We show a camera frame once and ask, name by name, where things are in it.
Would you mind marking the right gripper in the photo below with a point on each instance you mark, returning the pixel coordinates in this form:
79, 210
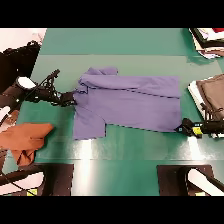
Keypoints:
185, 127

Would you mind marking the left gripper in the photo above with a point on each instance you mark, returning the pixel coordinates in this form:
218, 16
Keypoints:
68, 99

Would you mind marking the purple shirt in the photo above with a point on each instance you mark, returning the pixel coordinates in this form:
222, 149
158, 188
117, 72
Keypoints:
133, 106

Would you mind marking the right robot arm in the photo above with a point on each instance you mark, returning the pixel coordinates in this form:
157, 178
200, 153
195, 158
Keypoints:
213, 127

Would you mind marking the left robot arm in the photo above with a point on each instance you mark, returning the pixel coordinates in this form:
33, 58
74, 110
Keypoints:
25, 90

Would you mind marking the brown garment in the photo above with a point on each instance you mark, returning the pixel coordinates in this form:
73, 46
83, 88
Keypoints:
213, 95

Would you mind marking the orange-brown garment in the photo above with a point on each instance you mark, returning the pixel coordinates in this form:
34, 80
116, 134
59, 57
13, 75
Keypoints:
25, 138

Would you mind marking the black garment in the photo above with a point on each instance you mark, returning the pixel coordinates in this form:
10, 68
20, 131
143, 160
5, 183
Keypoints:
213, 43

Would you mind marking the red garment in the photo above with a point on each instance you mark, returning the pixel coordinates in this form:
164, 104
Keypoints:
218, 30

